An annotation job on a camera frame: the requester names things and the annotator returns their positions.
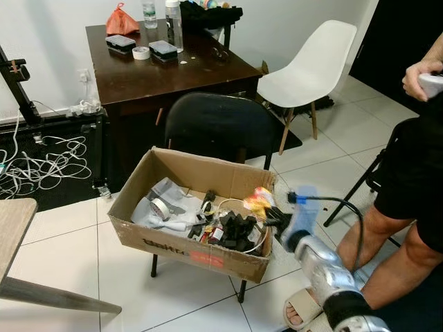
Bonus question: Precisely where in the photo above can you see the yellow red snack wrapper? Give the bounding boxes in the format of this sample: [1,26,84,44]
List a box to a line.
[244,185,278,219]

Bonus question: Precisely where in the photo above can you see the white handheld controller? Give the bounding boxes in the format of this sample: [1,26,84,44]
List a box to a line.
[417,73,443,100]

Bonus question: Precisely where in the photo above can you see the person's hand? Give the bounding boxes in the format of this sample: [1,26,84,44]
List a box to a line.
[401,58,443,102]

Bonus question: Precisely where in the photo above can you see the black plastic parts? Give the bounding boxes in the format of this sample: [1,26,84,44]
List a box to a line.
[216,210,262,254]

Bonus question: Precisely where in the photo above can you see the brown cardboard box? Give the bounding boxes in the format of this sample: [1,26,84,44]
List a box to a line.
[107,146,279,284]

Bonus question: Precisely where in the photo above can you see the beige sandal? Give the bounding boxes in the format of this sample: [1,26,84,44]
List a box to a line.
[282,286,334,332]

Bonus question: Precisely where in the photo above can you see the black folding chair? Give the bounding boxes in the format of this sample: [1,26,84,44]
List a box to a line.
[323,118,417,248]

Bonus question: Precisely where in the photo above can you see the black padded chair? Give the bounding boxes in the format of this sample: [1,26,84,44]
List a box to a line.
[150,91,282,304]

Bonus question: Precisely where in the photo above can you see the grey plastic bag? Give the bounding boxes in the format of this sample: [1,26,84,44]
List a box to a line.
[131,177,210,233]

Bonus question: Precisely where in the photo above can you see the silver tape roll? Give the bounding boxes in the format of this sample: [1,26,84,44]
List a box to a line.
[148,197,175,220]

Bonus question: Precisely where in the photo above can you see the seated person in black clothes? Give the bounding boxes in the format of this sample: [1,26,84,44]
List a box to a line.
[338,90,443,332]

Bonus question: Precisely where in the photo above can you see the white plastic chair wooden legs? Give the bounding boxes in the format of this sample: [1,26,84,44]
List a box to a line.
[257,19,359,155]

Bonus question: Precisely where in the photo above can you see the dark brown wooden desk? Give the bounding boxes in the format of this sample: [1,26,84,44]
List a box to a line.
[85,21,264,189]

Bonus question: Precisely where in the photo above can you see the flat black case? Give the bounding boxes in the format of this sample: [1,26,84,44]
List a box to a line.
[105,35,137,55]
[148,40,180,63]

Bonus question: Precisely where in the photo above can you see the black bag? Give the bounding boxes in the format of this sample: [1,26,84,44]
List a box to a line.
[179,0,244,33]

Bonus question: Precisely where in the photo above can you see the white tape roll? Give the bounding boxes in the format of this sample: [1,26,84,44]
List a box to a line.
[132,46,152,62]

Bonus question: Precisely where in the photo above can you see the black floor mat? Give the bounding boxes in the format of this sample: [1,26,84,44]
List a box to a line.
[0,113,113,212]

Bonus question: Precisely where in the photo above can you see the tall clear water bottle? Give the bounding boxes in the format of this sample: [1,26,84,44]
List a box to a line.
[165,0,185,53]

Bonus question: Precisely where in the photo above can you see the white power strip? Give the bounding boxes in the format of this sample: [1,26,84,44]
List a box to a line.
[65,100,105,118]

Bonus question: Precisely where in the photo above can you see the small clear water bottle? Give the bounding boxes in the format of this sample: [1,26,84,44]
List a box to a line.
[142,0,159,30]

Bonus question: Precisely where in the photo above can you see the orange plastic bag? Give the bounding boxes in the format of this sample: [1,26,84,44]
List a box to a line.
[105,3,141,37]

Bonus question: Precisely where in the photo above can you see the light wooden table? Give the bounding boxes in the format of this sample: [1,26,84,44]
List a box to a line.
[0,199,123,316]

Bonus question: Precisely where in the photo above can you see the black metal stand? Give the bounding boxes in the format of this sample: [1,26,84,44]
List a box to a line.
[0,44,44,127]

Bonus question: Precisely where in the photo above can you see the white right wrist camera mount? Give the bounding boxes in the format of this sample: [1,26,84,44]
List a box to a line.
[280,183,320,254]

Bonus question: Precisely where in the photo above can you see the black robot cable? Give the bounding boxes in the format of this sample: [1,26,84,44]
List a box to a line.
[296,195,365,272]

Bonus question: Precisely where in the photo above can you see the tangled white cables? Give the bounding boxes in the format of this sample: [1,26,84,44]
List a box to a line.
[0,109,95,200]

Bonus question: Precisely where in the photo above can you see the white wall socket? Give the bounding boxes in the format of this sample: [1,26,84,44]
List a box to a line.
[75,67,95,88]

